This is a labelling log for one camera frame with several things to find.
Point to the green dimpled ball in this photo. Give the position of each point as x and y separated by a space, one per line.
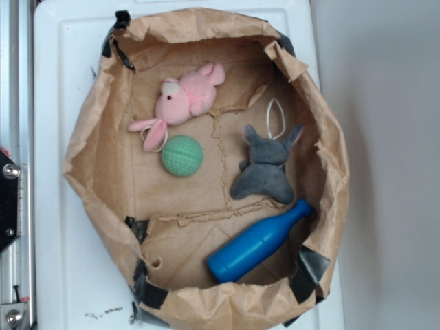
182 156

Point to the pink plush bunny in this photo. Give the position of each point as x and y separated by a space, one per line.
180 100

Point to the black mounting bracket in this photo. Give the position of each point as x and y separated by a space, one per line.
10 184

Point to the grey plush bunny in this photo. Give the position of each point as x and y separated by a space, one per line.
264 173

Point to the aluminium frame rail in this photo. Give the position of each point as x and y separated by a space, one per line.
18 280

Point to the blue plastic bottle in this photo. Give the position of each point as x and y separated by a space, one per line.
255 244

